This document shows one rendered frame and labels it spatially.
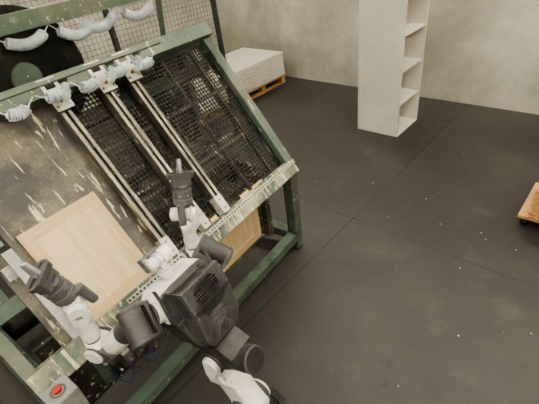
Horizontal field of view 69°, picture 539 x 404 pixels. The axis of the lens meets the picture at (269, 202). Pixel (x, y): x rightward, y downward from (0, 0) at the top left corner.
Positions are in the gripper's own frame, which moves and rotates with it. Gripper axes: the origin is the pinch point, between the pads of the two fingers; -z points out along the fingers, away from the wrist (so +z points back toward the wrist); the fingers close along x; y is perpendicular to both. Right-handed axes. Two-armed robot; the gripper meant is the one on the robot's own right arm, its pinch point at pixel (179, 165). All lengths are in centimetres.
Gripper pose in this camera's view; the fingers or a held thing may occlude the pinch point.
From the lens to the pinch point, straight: 178.2
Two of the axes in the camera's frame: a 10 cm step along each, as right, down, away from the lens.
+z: 0.4, 9.4, 3.4
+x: -9.2, 1.6, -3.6
